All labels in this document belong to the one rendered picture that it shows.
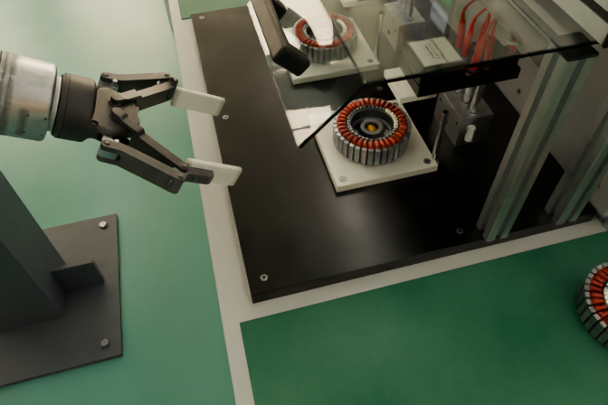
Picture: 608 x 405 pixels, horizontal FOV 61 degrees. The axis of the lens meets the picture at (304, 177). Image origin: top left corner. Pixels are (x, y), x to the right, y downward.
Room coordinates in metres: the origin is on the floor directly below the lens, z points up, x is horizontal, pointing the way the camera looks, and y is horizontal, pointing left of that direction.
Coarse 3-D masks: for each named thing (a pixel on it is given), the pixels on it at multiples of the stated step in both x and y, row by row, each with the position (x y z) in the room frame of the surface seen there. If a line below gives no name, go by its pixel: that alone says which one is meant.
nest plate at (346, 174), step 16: (384, 128) 0.56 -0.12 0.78; (320, 144) 0.53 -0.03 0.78; (416, 144) 0.53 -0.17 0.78; (336, 160) 0.50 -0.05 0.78; (352, 160) 0.50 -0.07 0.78; (400, 160) 0.50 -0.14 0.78; (416, 160) 0.49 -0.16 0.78; (432, 160) 0.49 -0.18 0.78; (336, 176) 0.47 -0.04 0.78; (352, 176) 0.47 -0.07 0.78; (368, 176) 0.47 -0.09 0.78; (384, 176) 0.47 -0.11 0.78; (400, 176) 0.47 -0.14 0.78
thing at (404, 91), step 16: (496, 64) 0.56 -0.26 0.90; (416, 80) 0.53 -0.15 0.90; (432, 80) 0.52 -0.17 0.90; (448, 80) 0.53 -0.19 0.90; (464, 80) 0.53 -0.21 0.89; (480, 80) 0.54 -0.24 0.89; (496, 80) 0.54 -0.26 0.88; (400, 96) 0.52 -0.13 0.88; (416, 96) 0.52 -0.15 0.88; (432, 96) 0.53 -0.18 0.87; (464, 96) 0.57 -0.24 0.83; (480, 96) 0.55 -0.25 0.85
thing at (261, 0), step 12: (252, 0) 0.47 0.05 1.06; (264, 0) 0.45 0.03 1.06; (276, 0) 0.47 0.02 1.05; (264, 12) 0.44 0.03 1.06; (276, 12) 0.46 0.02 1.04; (264, 24) 0.42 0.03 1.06; (276, 24) 0.41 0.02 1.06; (264, 36) 0.41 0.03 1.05; (276, 36) 0.39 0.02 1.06; (276, 48) 0.38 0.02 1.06; (288, 48) 0.37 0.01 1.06; (276, 60) 0.37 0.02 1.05; (288, 60) 0.37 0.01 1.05; (300, 60) 0.38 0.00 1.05; (300, 72) 0.38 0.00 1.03
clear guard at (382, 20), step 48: (288, 0) 0.48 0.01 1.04; (336, 0) 0.44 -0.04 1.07; (384, 0) 0.44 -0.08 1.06; (432, 0) 0.44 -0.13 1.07; (480, 0) 0.44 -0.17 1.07; (528, 0) 0.44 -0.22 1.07; (336, 48) 0.38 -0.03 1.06; (384, 48) 0.37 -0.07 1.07; (432, 48) 0.36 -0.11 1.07; (480, 48) 0.36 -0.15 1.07; (528, 48) 0.36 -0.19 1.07; (288, 96) 0.37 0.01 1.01; (336, 96) 0.33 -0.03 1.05
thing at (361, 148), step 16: (352, 112) 0.56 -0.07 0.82; (368, 112) 0.57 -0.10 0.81; (384, 112) 0.56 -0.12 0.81; (400, 112) 0.56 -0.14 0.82; (336, 128) 0.53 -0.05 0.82; (352, 128) 0.55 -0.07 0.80; (400, 128) 0.52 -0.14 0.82; (336, 144) 0.52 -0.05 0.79; (352, 144) 0.50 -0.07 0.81; (368, 144) 0.50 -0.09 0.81; (384, 144) 0.49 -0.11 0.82; (400, 144) 0.50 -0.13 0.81; (368, 160) 0.48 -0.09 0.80; (384, 160) 0.48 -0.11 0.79
